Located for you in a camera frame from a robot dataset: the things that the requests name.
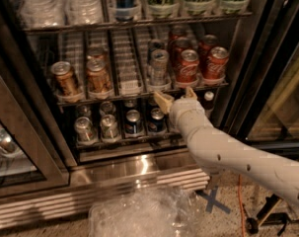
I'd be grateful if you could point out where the front gold brown can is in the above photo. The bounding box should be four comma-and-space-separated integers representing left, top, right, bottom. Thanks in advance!
87, 58, 112, 93

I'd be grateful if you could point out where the right clear water bottle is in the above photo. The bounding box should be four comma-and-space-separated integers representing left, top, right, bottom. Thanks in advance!
66, 0, 103, 25

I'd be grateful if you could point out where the front right pepsi can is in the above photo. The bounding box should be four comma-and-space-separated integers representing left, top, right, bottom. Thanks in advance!
148, 108, 165, 132

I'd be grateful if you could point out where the rear left silver can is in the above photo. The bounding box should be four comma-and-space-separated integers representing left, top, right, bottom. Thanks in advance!
75, 105, 92, 119

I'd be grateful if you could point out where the blue tape cross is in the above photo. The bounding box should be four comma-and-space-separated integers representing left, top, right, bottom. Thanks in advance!
196, 187, 231, 214

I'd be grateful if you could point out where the gold brown can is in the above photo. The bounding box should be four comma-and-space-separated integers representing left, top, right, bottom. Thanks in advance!
51, 61, 79, 96
87, 58, 112, 93
87, 46, 107, 61

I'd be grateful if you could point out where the steel glass fridge door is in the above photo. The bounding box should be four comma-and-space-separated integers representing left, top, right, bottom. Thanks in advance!
0, 53, 69, 199

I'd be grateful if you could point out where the silver blue can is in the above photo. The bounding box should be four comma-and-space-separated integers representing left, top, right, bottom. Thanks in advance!
147, 39, 165, 64
150, 49, 169, 86

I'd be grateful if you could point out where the clear plastic bin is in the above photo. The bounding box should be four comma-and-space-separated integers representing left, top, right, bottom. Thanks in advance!
89, 187, 197, 237

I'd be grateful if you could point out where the left gold brown can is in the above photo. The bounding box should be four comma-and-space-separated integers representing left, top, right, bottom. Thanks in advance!
51, 61, 79, 96

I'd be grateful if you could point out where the red coke can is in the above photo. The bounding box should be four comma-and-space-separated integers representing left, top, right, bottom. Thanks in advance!
202, 46, 229, 80
169, 26, 187, 43
176, 49, 199, 83
197, 35, 218, 63
171, 38, 192, 66

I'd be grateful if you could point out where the front left silver can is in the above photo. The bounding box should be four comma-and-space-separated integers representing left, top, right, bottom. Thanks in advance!
74, 117, 96, 142

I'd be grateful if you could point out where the red bull can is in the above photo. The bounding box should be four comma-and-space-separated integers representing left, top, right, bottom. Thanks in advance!
114, 0, 134, 21

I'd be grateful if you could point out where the rear silver blue can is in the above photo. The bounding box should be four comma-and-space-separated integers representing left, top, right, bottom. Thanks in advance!
147, 39, 165, 64

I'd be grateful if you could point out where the rear gold brown can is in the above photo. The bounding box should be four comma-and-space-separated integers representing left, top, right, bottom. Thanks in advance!
87, 46, 107, 61

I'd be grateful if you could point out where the right dark drink bottle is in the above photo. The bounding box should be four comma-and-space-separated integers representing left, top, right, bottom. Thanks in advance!
202, 91, 214, 118

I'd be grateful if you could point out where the orange cable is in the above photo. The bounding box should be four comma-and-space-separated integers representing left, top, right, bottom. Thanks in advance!
236, 175, 246, 237

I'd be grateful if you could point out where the front silver blue can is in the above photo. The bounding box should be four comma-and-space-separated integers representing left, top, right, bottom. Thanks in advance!
150, 49, 169, 86

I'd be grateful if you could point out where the front left pepsi can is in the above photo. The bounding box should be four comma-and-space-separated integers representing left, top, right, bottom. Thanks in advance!
125, 110, 142, 134

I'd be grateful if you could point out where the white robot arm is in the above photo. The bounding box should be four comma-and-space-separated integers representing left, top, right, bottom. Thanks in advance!
154, 88, 299, 207

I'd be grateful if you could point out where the yellow black wheeled stand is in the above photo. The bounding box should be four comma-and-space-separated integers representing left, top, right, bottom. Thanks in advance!
245, 195, 299, 237

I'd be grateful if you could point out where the pepsi can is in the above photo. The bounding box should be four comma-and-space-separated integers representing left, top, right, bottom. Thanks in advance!
125, 110, 142, 134
148, 108, 165, 132

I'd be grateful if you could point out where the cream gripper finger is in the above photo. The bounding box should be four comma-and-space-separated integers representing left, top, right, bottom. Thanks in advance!
186, 87, 197, 100
154, 91, 174, 115

